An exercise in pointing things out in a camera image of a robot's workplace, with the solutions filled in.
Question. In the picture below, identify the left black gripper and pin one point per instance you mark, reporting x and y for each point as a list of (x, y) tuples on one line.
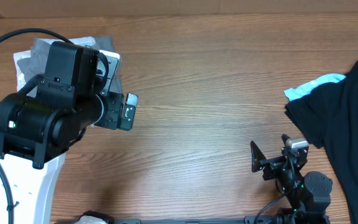
[(115, 117)]

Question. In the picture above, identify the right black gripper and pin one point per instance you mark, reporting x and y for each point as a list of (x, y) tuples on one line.
[(274, 160)]

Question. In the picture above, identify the grey shorts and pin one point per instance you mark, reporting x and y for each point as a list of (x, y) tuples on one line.
[(97, 43)]

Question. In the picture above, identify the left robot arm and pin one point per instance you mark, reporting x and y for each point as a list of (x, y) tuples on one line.
[(41, 121)]

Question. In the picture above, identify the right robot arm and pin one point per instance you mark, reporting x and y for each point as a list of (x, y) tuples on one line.
[(308, 195)]

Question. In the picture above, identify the light blue garment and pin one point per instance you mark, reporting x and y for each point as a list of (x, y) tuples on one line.
[(308, 87)]

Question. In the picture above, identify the black garment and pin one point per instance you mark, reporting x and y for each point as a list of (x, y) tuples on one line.
[(328, 118)]

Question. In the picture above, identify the folded beige shorts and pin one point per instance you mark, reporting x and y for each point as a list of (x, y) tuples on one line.
[(32, 62)]

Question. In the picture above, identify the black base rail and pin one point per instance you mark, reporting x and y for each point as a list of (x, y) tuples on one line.
[(96, 217)]

